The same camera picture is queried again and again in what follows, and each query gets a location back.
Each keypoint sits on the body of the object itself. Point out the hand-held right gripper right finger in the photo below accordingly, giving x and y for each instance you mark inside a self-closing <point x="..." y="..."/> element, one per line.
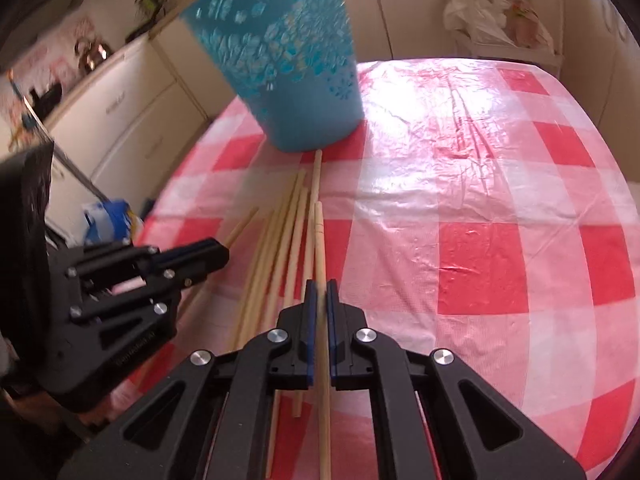
<point x="332" y="310"/>

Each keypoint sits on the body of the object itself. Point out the steel kettle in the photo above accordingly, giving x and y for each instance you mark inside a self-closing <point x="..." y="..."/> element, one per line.
<point x="95" y="52"/>

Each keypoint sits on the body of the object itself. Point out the pink wall poster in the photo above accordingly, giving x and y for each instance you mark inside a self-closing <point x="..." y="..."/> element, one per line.
<point x="52" y="47"/>

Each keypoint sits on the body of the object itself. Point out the light wooden chopstick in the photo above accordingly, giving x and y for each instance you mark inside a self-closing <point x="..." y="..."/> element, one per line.
<point x="320" y="240"/>

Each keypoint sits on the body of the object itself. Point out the red checked tablecloth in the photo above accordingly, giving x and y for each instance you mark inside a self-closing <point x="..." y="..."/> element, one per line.
<point x="475" y="185"/>

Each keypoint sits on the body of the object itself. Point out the white plastic bags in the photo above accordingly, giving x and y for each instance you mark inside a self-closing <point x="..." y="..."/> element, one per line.
<point x="475" y="15"/>

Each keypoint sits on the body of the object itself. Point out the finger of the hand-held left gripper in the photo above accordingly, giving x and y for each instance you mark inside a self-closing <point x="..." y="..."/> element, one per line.
<point x="205" y="265"/>
<point x="115" y="257"/>

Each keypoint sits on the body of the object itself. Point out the bunch of wooden chopsticks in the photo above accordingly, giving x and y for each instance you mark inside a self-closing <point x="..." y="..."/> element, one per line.
<point x="294" y="260"/>

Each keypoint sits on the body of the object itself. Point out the blue plastic bag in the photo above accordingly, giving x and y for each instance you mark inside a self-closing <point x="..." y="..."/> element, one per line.
<point x="107" y="217"/>

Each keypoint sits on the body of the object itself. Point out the blue perforated plastic basket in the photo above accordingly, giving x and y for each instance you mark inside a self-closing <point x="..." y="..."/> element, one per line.
<point x="285" y="75"/>

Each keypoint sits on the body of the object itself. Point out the black cooking pot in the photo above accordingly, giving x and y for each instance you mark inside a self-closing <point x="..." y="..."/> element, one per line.
<point x="47" y="96"/>

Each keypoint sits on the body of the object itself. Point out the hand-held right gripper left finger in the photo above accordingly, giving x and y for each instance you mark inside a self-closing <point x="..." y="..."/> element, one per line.
<point x="311" y="310"/>

